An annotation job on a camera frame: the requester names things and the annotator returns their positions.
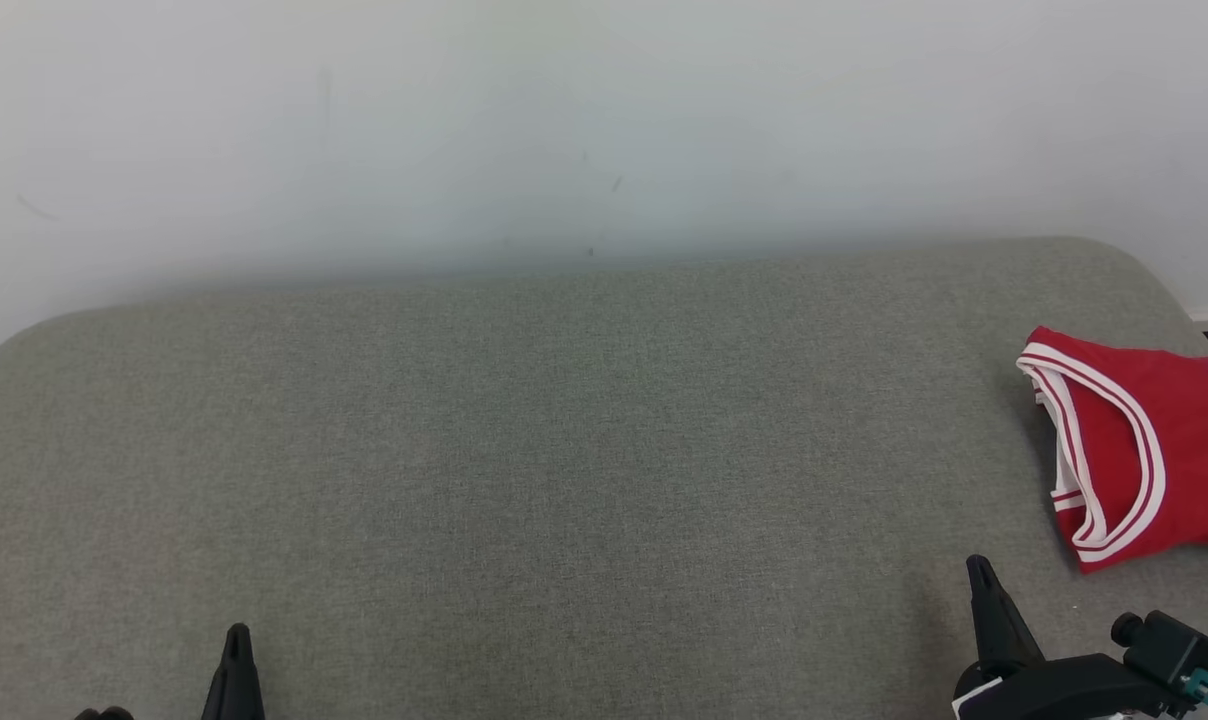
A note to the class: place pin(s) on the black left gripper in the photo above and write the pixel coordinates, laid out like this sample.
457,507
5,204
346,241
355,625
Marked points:
104,714

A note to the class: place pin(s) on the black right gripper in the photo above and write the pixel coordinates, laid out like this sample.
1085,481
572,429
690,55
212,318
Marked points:
1064,690

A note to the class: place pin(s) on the red jersey with white sleeves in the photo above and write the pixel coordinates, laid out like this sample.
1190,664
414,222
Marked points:
1194,450

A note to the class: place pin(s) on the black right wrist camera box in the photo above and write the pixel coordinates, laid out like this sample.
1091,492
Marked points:
1169,650

